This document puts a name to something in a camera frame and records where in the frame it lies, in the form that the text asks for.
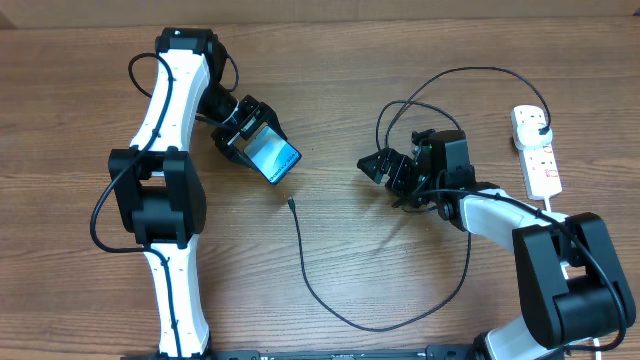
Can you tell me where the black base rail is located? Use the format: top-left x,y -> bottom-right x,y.
119,342 -> 481,360

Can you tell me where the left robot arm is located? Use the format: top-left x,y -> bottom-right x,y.
105,27 -> 301,359

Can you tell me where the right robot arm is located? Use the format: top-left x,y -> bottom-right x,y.
357,130 -> 636,359

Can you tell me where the white charger plug adapter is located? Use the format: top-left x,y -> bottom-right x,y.
513,124 -> 553,151

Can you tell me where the Samsung Galaxy smartphone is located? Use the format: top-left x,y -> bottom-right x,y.
244,126 -> 301,185

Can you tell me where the white power strip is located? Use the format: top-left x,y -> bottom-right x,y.
511,105 -> 562,200

